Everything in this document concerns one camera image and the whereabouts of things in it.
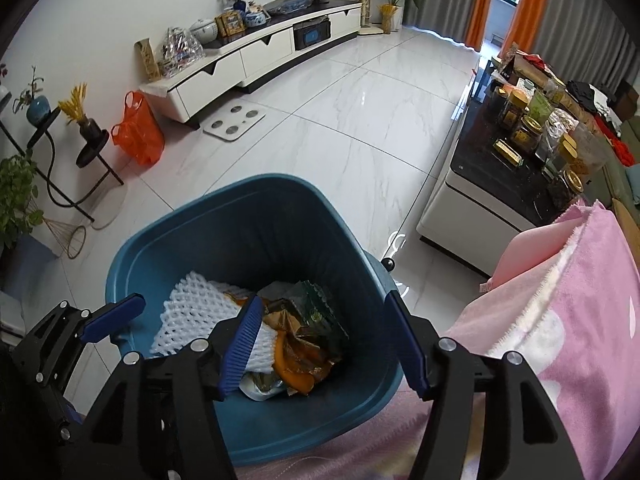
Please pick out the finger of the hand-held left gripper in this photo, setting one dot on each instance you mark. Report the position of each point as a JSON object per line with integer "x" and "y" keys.
{"x": 112, "y": 317}
{"x": 60, "y": 420}

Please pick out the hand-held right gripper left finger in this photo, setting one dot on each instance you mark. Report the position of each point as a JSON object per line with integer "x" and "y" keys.
{"x": 240, "y": 345}

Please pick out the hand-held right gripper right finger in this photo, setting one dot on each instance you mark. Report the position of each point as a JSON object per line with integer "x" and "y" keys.
{"x": 407, "y": 345}

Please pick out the green and white plastic wrapper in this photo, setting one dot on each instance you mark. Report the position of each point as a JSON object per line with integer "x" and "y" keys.
{"x": 262, "y": 386}

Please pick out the orange peel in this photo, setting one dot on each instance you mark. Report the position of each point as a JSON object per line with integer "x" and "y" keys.
{"x": 295, "y": 367}

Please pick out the white foam fruit net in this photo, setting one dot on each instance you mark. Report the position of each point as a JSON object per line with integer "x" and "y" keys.
{"x": 195, "y": 305}

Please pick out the dark green snack packet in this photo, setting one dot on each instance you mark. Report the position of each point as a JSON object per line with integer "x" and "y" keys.
{"x": 322, "y": 312}

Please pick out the teal plastic trash bin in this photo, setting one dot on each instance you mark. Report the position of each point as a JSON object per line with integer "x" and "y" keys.
{"x": 280, "y": 230}

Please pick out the leafy green potted plant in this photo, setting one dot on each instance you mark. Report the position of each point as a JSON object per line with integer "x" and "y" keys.
{"x": 17, "y": 200}

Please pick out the black-topped coffee table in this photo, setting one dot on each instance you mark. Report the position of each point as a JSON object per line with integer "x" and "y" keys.
{"x": 480, "y": 200}

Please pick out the black metal plant stand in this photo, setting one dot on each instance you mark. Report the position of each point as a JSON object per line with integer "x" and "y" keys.
{"x": 92, "y": 152}

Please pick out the orange plastic bag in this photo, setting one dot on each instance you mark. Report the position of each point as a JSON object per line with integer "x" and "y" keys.
{"x": 140, "y": 135}

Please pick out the pink floral tablecloth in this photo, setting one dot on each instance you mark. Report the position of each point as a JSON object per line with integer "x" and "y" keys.
{"x": 590, "y": 310}

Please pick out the black vase with yellow wheat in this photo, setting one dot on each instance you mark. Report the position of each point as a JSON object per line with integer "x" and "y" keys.
{"x": 90, "y": 127}

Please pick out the blue pot with plant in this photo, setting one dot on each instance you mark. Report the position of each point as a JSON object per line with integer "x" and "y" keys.
{"x": 37, "y": 109}

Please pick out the white bathroom scale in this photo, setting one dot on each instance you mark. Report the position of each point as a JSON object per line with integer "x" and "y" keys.
{"x": 235, "y": 122}

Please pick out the cluster of glass jars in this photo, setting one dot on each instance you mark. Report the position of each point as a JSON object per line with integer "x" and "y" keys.
{"x": 545, "y": 135}

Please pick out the tall tan box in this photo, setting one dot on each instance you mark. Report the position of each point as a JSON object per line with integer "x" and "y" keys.
{"x": 148, "y": 60}

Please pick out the green sofa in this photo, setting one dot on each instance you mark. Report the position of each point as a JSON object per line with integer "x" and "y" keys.
{"x": 622, "y": 185}

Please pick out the shiny wrapped gift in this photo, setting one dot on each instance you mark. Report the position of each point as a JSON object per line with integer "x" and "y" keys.
{"x": 180, "y": 52}

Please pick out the white TV cabinet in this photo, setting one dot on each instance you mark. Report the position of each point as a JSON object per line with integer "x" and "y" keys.
{"x": 260, "y": 60}

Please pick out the red cloth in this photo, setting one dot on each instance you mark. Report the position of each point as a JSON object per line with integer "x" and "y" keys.
{"x": 617, "y": 142}

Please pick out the white lidded pot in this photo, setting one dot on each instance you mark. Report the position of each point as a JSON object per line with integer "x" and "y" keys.
{"x": 204, "y": 30}

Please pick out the black clothes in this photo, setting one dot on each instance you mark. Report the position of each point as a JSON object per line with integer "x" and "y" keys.
{"x": 587, "y": 91}

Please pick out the black device in cabinet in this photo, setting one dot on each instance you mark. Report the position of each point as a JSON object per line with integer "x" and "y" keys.
{"x": 311, "y": 35}

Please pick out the blue and white porcelain jar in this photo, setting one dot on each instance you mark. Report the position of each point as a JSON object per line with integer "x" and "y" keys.
{"x": 256, "y": 17}

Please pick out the blue denim bundle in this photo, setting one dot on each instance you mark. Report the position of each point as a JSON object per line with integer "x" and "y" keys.
{"x": 290, "y": 4}

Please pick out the gold picture frame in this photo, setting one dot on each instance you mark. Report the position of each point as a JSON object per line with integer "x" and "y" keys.
{"x": 230, "y": 24}

